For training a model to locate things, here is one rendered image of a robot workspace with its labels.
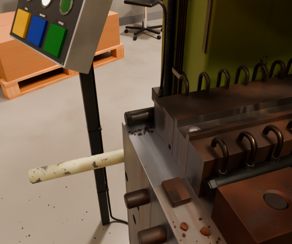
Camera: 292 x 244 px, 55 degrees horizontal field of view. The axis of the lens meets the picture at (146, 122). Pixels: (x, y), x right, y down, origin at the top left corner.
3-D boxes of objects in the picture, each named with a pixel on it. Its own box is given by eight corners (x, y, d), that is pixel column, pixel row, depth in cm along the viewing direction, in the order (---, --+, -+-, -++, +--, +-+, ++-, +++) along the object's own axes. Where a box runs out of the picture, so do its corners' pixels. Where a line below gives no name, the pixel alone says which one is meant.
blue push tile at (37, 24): (38, 47, 77) (45, 20, 76) (25, 40, 82) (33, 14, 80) (44, 48, 79) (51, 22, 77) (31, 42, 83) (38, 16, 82)
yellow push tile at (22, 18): (22, 37, 83) (29, 13, 82) (11, 31, 88) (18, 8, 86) (27, 39, 85) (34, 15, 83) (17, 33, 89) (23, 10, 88)
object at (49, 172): (32, 189, 86) (27, 176, 83) (31, 176, 90) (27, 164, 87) (165, 157, 98) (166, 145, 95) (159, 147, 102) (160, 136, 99)
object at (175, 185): (190, 202, 43) (191, 197, 42) (172, 207, 42) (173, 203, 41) (178, 181, 46) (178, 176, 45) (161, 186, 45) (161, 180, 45)
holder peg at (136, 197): (127, 212, 48) (127, 202, 47) (124, 200, 50) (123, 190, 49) (150, 206, 49) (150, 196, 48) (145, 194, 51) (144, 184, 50)
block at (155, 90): (157, 108, 89) (158, 96, 86) (151, 99, 94) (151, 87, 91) (166, 106, 90) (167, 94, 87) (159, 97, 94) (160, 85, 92)
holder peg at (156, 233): (142, 253, 42) (141, 243, 41) (136, 238, 44) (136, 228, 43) (167, 245, 43) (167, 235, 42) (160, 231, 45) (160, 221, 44)
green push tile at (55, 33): (56, 57, 71) (64, 28, 70) (42, 49, 76) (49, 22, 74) (62, 59, 73) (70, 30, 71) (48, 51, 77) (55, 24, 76)
